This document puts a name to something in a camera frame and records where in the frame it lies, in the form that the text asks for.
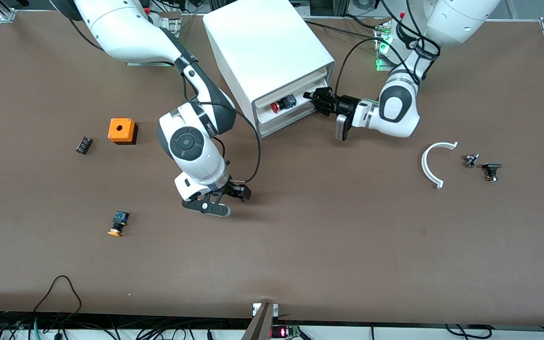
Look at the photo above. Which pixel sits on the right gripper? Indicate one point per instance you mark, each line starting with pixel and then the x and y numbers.
pixel 235 189

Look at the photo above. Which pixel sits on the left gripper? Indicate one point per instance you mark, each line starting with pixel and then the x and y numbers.
pixel 344 105

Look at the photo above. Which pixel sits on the white plastic drawer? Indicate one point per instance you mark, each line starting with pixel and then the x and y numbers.
pixel 295 86
pixel 291 123
pixel 291 113

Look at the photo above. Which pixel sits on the red push button switch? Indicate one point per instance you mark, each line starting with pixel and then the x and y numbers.
pixel 284 103

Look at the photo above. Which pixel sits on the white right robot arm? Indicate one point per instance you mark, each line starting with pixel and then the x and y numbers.
pixel 135 33

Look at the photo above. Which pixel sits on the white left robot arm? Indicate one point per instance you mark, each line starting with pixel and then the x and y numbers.
pixel 404 106

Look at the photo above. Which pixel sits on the white drawer cabinet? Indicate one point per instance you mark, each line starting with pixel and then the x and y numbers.
pixel 262 47

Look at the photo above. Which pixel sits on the white curved plastic arc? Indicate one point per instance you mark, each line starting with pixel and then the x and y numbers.
pixel 426 165

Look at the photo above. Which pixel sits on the circuit board with red light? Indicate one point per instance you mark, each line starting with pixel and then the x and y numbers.
pixel 285 332

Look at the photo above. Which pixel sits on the small silver metal part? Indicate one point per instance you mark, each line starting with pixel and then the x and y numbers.
pixel 471 160

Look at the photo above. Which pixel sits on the black cylindrical capacitor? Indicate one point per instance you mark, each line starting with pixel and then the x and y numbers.
pixel 84 145

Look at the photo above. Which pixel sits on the orange push button switch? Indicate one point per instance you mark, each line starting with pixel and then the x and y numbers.
pixel 120 222

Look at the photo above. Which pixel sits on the grey camera stand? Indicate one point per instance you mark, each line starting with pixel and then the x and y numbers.
pixel 259 323

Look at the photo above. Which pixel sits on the orange button enclosure box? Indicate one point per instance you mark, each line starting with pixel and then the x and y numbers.
pixel 121 130

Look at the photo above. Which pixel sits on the small black switch part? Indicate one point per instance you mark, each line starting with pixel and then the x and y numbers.
pixel 491 169

